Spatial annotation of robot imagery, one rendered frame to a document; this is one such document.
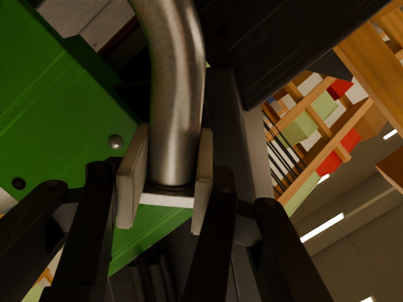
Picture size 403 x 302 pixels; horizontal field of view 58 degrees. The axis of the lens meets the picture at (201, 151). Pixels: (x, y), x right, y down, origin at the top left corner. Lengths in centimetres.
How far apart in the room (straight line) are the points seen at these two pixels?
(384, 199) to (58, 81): 766
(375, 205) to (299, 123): 453
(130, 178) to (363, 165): 959
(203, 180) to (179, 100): 5
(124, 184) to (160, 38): 7
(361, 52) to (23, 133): 87
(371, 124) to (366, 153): 542
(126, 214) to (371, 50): 91
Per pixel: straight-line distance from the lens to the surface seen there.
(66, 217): 16
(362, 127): 427
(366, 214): 787
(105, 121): 26
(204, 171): 17
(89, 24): 84
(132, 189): 17
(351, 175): 976
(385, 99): 104
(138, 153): 18
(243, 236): 16
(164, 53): 19
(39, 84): 27
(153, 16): 19
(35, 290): 670
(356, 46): 102
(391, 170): 76
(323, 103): 384
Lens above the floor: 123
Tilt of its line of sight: 2 degrees up
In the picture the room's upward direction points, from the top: 141 degrees clockwise
